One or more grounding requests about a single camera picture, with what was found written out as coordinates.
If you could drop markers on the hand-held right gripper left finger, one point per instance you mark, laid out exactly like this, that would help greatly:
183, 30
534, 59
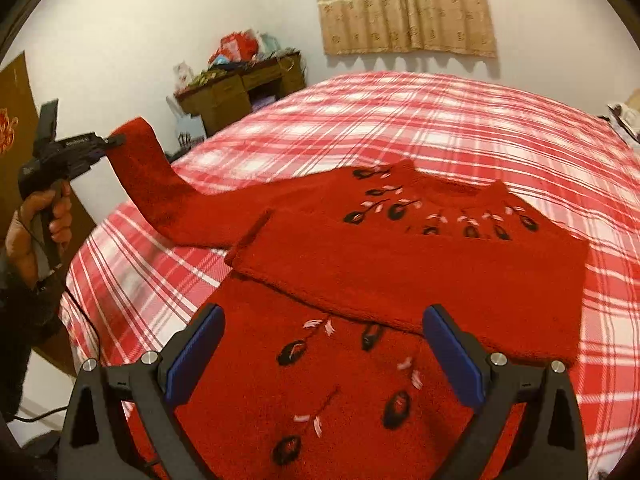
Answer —
195, 360

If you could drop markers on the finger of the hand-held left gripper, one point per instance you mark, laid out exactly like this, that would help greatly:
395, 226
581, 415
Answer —
115, 141

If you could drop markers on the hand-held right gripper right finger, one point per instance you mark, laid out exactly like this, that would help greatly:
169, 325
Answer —
452, 355

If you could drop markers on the red embroidered knit sweater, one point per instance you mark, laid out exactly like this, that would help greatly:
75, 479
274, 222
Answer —
400, 270

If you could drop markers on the person's left forearm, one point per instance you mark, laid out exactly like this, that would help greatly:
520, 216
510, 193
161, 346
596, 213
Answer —
25, 335

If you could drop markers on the person's left hand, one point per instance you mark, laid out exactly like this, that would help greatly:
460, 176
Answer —
20, 240

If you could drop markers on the brown wooden door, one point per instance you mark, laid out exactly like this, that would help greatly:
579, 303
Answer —
15, 180

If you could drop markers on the red knot door decoration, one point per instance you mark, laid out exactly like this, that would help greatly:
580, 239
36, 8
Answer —
7, 130

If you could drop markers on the white paper bag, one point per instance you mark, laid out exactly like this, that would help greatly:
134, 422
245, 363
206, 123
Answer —
190, 130

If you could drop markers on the white printed card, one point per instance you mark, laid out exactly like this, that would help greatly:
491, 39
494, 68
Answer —
182, 76

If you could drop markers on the green patterned cloth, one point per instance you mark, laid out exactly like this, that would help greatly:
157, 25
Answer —
207, 77

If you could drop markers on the brown wooden desk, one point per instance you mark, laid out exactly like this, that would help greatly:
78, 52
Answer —
220, 100

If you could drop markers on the pale blue packets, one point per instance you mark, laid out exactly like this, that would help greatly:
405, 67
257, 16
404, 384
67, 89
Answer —
270, 44

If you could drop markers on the red white plaid blanket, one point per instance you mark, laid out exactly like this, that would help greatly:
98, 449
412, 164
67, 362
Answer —
425, 125

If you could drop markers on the white and dark cloth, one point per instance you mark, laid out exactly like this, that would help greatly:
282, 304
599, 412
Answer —
625, 122

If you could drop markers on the beige patterned curtain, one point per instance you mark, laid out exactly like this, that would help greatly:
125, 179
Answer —
400, 10

